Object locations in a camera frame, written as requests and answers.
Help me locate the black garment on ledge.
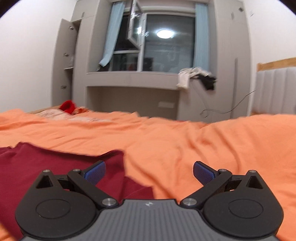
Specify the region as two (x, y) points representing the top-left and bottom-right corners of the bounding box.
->
(198, 74), (216, 91)

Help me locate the open window sash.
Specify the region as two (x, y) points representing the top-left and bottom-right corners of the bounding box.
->
(127, 0), (144, 49)

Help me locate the black power cable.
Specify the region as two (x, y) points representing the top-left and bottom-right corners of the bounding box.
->
(191, 81), (256, 119)

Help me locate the grey padded wooden headboard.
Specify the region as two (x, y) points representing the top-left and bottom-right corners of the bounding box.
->
(251, 57), (295, 115)

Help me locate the right light blue curtain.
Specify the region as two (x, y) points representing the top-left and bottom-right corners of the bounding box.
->
(194, 3), (210, 70)

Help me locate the light blue curtain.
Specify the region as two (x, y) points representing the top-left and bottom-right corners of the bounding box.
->
(194, 3), (210, 70)
(99, 1), (125, 67)

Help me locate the dark red knit sweater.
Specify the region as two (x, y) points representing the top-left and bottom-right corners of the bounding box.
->
(1, 143), (154, 240)

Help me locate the grey built-in wardrobe unit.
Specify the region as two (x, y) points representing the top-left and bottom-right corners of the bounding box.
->
(51, 0), (253, 123)

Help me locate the bright red cloth item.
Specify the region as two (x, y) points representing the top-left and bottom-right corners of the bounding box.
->
(59, 100), (76, 114)

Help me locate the white wall socket panel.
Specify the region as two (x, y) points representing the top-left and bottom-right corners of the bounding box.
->
(158, 101), (175, 108)

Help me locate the white garment on ledge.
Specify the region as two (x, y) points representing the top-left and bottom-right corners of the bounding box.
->
(176, 67), (212, 90)

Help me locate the orange duvet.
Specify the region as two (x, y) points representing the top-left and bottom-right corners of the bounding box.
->
(1, 109), (295, 240)

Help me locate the pink patterned bed sheet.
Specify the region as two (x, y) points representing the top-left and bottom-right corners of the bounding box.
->
(36, 108), (110, 122)

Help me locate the open grey wardrobe door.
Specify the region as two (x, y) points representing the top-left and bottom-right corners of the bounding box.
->
(52, 19), (77, 106)

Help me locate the left light blue curtain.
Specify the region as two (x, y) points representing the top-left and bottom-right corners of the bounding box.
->
(99, 1), (125, 67)

